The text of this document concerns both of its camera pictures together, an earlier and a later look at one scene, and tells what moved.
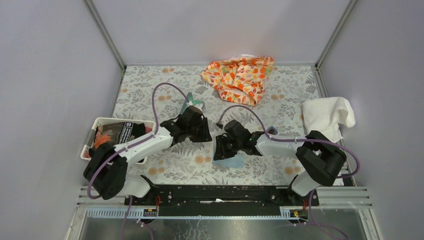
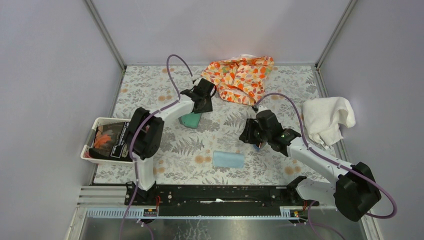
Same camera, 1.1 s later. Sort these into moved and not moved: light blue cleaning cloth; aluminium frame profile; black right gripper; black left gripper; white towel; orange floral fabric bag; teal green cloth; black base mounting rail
Moved: teal green cloth; black left gripper; black right gripper
Not moved: white towel; orange floral fabric bag; aluminium frame profile; black base mounting rail; light blue cleaning cloth
